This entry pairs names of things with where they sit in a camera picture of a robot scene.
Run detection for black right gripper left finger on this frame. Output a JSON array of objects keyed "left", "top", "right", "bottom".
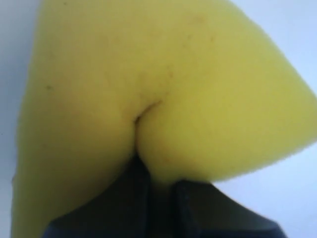
[{"left": 43, "top": 156, "right": 150, "bottom": 238}]

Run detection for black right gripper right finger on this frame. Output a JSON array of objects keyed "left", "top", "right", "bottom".
[{"left": 172, "top": 181, "right": 285, "bottom": 238}]

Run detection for yellow sponge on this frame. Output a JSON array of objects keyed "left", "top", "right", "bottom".
[{"left": 10, "top": 0, "right": 317, "bottom": 238}]

